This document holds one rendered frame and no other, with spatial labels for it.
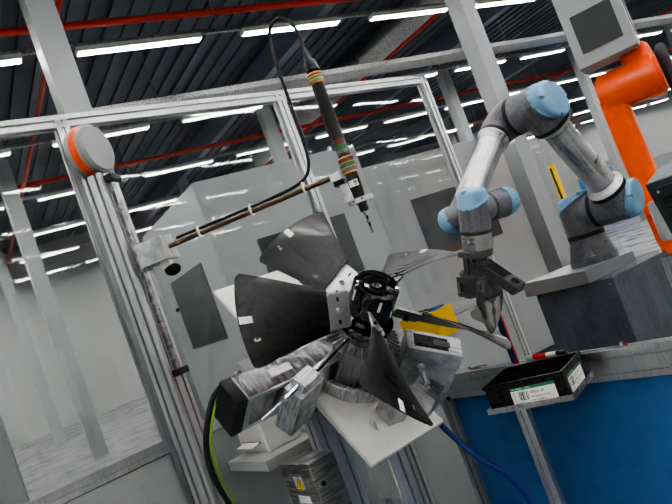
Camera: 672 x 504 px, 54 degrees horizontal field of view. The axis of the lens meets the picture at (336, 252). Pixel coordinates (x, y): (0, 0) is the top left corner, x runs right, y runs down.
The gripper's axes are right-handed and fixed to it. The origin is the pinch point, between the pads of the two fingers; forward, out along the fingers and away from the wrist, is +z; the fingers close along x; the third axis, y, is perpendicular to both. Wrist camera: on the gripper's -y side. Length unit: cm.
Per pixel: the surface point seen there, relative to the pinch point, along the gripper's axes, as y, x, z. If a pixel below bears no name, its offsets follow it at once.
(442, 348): 12.9, 5.7, 5.4
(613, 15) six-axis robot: 143, -370, -104
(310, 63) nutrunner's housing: 39, 13, -72
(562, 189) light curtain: 280, -509, 46
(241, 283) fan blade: 31, 50, -23
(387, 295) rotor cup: 15.0, 20.4, -13.1
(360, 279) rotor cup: 21.5, 22.6, -17.3
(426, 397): 10.3, 16.7, 14.1
